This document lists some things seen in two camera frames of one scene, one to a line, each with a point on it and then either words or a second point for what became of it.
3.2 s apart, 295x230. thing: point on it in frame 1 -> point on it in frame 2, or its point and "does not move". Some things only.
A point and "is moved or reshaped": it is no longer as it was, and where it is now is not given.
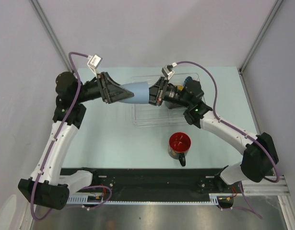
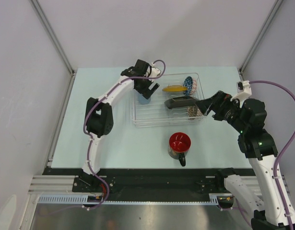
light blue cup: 141,92 is moved or reshaped
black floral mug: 179,146 does not move
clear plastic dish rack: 147,115 does not move
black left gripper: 111,91 -> 146,92
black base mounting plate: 154,185 does not move
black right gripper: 155,97 -> 217,103
